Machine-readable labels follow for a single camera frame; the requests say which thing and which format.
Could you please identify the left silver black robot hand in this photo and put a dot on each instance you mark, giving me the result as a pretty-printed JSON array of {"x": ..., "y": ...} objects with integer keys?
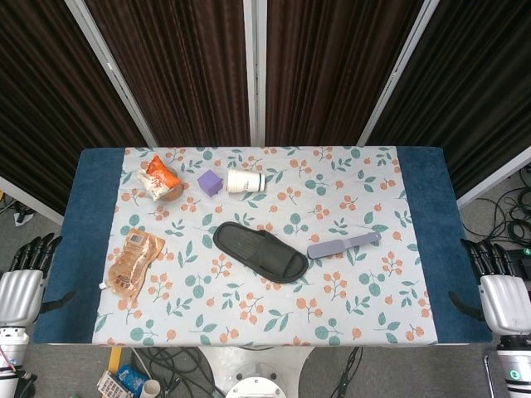
[{"x": 18, "y": 286}]

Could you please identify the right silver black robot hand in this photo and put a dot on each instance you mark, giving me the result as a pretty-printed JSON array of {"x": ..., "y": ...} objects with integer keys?
[{"x": 506, "y": 298}]

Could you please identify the grey-purple brush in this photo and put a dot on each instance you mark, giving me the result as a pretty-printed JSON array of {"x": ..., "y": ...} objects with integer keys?
[{"x": 332, "y": 248}]

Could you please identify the black slipper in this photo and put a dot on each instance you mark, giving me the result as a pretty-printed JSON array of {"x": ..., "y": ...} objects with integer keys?
[{"x": 257, "y": 250}]

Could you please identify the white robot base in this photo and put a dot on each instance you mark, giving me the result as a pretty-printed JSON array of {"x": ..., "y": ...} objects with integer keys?
[{"x": 253, "y": 373}]

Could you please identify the black power strip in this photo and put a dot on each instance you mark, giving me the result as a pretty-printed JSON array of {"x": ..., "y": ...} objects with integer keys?
[{"x": 523, "y": 251}]

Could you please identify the white crumpled paper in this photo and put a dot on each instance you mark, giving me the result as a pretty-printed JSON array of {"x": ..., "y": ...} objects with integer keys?
[{"x": 21, "y": 217}]

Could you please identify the brown clear food pouch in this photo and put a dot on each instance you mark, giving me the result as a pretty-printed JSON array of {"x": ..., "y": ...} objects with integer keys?
[{"x": 130, "y": 261}]

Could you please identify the blue table cover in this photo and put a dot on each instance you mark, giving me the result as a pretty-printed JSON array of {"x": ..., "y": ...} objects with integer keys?
[{"x": 87, "y": 190}]

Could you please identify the colourful printed box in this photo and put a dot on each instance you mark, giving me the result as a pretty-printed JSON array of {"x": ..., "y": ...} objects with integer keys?
[{"x": 110, "y": 384}]

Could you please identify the blue snack packet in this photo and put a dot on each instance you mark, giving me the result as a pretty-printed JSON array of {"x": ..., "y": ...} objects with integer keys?
[{"x": 132, "y": 377}]

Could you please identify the orange white snack packet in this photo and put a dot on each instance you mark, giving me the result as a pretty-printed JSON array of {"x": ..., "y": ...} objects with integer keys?
[{"x": 159, "y": 176}]

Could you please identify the brown round pastry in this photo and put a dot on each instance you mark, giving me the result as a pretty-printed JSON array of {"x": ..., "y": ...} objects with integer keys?
[{"x": 174, "y": 194}]

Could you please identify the brown fabric screen panel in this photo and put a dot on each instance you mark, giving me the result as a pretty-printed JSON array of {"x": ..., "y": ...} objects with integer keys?
[
  {"x": 332, "y": 70},
  {"x": 182, "y": 70},
  {"x": 50, "y": 103},
  {"x": 469, "y": 95}
]

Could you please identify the purple small box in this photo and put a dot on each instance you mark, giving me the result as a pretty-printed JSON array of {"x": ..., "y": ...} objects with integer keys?
[{"x": 209, "y": 182}]

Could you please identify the floral tablecloth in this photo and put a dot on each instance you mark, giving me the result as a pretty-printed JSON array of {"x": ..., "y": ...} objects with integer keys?
[{"x": 265, "y": 315}]

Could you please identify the white paper cup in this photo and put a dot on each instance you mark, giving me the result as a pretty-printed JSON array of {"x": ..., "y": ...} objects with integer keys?
[{"x": 245, "y": 181}]

